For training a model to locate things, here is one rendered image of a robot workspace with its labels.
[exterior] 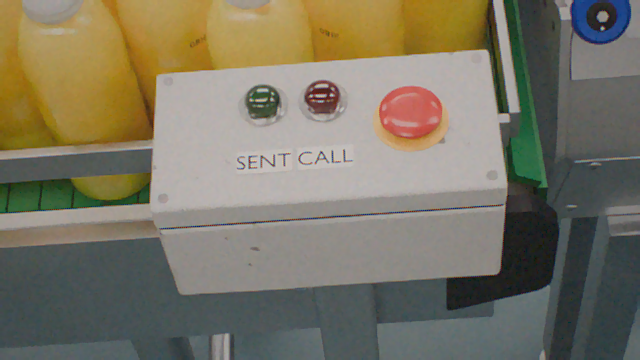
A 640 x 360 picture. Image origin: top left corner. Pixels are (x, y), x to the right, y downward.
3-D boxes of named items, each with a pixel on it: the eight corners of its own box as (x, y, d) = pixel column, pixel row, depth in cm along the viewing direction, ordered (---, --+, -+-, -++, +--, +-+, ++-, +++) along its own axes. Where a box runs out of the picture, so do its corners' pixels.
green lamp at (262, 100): (282, 120, 73) (280, 107, 72) (244, 122, 73) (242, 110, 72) (281, 90, 74) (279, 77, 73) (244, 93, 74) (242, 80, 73)
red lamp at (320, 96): (342, 115, 72) (341, 103, 71) (304, 118, 73) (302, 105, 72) (341, 85, 74) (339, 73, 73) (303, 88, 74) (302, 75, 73)
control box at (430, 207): (500, 276, 77) (508, 183, 69) (179, 298, 78) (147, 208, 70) (483, 145, 83) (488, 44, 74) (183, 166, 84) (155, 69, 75)
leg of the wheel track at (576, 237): (581, 381, 180) (640, 120, 128) (541, 383, 180) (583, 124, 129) (576, 344, 183) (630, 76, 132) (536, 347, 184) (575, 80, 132)
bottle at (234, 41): (230, 121, 98) (190, -58, 82) (322, 110, 98) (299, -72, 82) (236, 198, 94) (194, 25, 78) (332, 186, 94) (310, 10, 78)
